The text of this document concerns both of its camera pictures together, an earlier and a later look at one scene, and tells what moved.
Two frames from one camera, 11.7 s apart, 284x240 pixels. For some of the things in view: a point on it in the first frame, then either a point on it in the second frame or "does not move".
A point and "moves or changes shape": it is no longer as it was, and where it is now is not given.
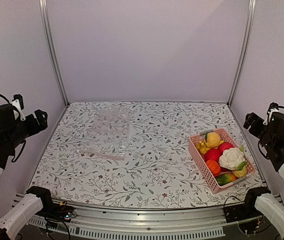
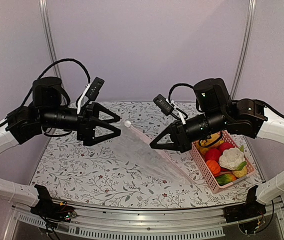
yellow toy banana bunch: x=203 y=147 does not move
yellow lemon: x=241 y=173 does not move
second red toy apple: x=224 y=146 does not move
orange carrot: x=213 y=167 does not move
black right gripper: x=249 y=122 -> x=179 y=138
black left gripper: x=36 y=127 -> x=86 y=125
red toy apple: x=212 y=154 does not move
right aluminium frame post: x=252 y=4 does not move
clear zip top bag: x=107 y=132 moves or changes shape
